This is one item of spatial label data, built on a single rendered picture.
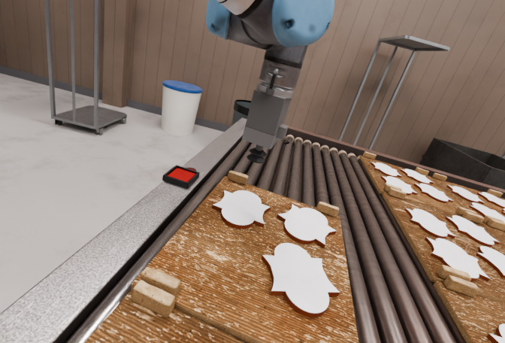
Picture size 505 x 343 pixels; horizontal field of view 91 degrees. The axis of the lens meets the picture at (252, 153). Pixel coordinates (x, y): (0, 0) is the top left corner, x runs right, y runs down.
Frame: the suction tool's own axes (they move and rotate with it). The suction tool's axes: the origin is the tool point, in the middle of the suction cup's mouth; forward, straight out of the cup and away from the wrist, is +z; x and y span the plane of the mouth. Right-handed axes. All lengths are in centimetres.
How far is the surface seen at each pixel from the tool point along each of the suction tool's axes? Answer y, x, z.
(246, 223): -5.6, -3.0, 12.9
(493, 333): -5, -52, 14
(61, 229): 40, 116, 108
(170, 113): 229, 175, 77
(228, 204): -1.7, 3.1, 12.8
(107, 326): -34.1, 5.5, 14.1
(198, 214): -8.1, 7.5, 14.0
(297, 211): 7.0, -12.9, 12.8
